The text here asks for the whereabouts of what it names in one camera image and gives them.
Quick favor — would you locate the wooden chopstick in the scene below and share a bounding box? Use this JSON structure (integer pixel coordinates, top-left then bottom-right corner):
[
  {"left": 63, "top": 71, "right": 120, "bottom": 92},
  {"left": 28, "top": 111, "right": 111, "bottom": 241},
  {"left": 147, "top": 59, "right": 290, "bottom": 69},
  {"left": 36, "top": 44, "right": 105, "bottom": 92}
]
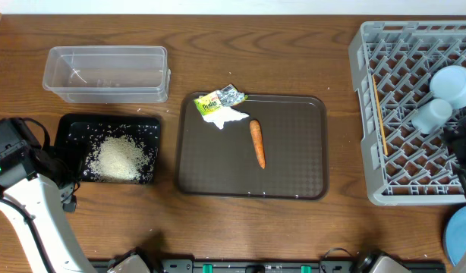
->
[{"left": 372, "top": 74, "right": 388, "bottom": 155}]

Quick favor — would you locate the light blue cup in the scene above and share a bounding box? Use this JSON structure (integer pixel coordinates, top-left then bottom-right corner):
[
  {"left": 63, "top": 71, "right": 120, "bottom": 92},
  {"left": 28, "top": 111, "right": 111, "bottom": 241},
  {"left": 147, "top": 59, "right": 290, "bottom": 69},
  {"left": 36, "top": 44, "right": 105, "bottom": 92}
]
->
[{"left": 411, "top": 99, "right": 453, "bottom": 134}]

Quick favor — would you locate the light blue bowl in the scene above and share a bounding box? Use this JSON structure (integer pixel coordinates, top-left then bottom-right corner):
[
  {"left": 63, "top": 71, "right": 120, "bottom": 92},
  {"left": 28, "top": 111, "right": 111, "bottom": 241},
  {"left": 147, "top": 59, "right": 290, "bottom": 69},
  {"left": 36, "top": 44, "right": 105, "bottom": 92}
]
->
[{"left": 430, "top": 65, "right": 466, "bottom": 109}]

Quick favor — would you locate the dark blue plate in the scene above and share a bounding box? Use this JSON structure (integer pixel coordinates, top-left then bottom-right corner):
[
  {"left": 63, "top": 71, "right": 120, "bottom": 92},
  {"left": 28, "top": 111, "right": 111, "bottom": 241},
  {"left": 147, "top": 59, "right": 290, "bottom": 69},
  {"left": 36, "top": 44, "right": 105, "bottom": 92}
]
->
[{"left": 443, "top": 206, "right": 466, "bottom": 266}]

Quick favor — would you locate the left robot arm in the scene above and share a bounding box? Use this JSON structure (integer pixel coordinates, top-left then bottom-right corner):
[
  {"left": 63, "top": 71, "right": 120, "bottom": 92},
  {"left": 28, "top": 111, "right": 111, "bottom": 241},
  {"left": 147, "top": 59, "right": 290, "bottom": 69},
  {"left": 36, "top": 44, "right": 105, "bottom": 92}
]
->
[{"left": 0, "top": 118, "right": 95, "bottom": 272}]

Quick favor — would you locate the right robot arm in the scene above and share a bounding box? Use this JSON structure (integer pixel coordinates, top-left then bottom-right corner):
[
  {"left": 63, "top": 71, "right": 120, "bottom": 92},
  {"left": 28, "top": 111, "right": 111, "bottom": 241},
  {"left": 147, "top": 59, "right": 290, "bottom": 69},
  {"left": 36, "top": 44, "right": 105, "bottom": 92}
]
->
[{"left": 443, "top": 124, "right": 466, "bottom": 273}]

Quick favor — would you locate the grey dishwasher rack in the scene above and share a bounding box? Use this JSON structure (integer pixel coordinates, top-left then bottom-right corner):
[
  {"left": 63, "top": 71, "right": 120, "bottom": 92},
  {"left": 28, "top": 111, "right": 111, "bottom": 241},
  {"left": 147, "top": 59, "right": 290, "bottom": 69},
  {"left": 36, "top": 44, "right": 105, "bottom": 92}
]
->
[{"left": 348, "top": 20, "right": 466, "bottom": 206}]

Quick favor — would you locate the black rectangular tray bin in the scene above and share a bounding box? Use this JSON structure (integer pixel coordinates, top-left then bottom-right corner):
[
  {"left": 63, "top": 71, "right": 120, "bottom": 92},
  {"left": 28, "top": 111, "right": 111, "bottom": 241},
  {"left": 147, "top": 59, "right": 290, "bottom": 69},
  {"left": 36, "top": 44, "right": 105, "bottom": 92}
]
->
[{"left": 55, "top": 114, "right": 161, "bottom": 184}]

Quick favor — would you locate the pile of rice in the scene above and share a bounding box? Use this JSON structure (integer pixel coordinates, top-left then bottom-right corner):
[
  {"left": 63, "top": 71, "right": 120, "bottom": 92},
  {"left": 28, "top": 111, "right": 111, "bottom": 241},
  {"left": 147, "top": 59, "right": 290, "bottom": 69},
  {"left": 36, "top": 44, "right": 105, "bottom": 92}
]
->
[{"left": 82, "top": 135, "right": 156, "bottom": 184}]

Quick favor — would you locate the clear plastic bin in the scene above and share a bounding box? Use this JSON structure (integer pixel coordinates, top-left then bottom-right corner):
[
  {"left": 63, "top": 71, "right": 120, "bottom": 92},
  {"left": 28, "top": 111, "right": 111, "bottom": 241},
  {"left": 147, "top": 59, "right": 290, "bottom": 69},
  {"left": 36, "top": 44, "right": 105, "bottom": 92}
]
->
[{"left": 43, "top": 45, "right": 171, "bottom": 104}]

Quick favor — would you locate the dark brown serving tray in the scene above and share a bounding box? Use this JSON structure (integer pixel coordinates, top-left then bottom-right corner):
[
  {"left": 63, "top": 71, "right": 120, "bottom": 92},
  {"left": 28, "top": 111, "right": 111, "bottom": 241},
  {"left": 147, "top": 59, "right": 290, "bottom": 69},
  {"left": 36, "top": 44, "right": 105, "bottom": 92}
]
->
[{"left": 175, "top": 93, "right": 329, "bottom": 201}]

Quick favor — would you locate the crumpled white tissue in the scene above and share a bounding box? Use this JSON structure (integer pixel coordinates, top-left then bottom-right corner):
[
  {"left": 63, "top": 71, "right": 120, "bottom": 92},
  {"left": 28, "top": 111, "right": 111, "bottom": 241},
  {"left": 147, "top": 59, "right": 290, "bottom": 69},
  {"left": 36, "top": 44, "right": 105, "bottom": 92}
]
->
[{"left": 203, "top": 107, "right": 249, "bottom": 130}]

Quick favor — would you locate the yellow silver snack wrapper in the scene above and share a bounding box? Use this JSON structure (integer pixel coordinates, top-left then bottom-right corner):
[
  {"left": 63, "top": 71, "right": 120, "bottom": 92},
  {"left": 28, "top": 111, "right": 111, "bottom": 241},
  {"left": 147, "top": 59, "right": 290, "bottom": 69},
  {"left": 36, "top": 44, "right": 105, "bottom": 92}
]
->
[{"left": 194, "top": 84, "right": 248, "bottom": 116}]

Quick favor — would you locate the orange carrot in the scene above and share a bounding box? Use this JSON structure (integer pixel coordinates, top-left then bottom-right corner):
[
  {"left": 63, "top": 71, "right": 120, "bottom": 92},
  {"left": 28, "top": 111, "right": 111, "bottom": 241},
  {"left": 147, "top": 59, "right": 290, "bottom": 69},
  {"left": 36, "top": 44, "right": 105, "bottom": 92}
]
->
[{"left": 250, "top": 120, "right": 266, "bottom": 169}]

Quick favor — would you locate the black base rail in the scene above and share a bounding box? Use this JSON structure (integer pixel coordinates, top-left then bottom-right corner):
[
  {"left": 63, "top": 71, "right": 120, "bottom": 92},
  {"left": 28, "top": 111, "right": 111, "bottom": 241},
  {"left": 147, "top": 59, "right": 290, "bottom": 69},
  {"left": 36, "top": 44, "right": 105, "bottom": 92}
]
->
[{"left": 90, "top": 248, "right": 446, "bottom": 273}]

